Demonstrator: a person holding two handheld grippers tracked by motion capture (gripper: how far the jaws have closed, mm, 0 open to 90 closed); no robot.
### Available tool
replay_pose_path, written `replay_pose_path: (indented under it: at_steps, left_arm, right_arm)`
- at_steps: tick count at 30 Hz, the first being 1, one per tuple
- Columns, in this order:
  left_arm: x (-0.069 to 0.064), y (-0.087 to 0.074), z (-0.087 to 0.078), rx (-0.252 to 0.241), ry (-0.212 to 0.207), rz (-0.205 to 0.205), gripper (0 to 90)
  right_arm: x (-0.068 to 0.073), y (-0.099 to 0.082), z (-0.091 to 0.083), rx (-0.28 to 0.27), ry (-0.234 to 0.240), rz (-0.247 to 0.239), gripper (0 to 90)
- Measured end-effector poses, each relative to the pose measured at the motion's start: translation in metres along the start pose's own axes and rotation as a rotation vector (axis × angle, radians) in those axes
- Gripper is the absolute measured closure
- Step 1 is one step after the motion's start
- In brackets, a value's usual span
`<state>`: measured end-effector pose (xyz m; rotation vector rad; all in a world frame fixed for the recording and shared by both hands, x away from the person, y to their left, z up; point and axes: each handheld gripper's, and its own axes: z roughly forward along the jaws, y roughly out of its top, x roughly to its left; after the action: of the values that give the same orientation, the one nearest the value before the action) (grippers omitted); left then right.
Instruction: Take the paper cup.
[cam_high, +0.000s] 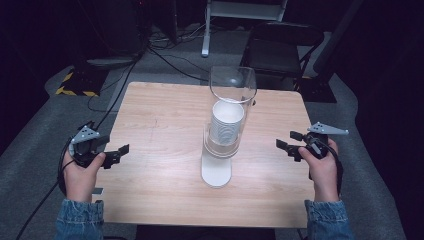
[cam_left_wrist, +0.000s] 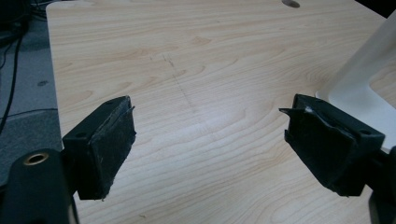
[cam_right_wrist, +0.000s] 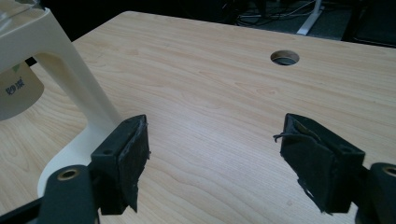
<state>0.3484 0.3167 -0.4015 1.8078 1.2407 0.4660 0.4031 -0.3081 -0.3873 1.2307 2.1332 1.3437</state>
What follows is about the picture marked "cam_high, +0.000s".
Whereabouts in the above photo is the white metal stand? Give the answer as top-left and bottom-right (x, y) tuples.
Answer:
(201, 0), (290, 58)

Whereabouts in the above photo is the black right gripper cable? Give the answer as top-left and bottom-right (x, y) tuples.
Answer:
(307, 139), (345, 198)

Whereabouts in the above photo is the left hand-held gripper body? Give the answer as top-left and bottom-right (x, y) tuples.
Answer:
(68, 121), (105, 168)

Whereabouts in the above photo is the person's right hand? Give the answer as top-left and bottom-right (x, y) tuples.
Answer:
(297, 137), (340, 203)

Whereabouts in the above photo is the dark box with grey base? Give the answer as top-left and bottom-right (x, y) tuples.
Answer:
(86, 0), (145, 70)

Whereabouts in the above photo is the person's left hand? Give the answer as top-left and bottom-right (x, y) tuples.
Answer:
(61, 151), (107, 204)

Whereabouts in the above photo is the stack of white paper cups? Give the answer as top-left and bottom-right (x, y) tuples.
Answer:
(209, 99), (246, 146)

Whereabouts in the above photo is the yellow black striped base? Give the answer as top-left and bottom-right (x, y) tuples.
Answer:
(54, 67), (110, 98)

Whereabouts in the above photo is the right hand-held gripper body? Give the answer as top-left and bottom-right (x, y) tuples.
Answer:
(300, 121), (350, 160)

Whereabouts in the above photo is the black chair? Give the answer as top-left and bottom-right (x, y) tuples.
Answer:
(239, 21), (325, 92)

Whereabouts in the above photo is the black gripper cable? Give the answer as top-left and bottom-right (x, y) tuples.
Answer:
(14, 135), (77, 240)
(307, 139), (345, 198)

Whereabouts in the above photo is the black slanted stand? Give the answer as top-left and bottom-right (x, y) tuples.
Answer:
(297, 0), (365, 104)

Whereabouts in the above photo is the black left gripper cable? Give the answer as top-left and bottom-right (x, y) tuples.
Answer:
(14, 135), (77, 240)

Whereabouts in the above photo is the clear cup dispenser white base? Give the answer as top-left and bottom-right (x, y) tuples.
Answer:
(200, 65), (258, 189)

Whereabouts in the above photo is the black floor cable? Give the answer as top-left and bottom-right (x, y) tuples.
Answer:
(87, 29), (214, 131)

